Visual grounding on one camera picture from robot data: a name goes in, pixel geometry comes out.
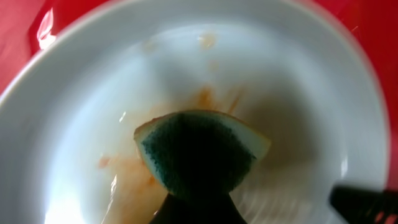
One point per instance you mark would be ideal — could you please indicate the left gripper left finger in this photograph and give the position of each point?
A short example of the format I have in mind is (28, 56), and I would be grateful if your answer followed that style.
(215, 210)

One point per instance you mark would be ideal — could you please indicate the green yellow sponge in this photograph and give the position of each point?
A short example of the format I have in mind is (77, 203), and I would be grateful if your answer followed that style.
(198, 154)

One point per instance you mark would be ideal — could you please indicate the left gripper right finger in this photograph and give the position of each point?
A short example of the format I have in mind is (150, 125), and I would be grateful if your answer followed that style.
(363, 206)

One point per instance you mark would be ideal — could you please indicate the red plastic tray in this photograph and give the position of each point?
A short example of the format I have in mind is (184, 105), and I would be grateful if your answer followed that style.
(372, 22)

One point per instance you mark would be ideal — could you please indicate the white plate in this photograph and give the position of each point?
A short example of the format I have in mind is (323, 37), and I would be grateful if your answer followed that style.
(287, 69)

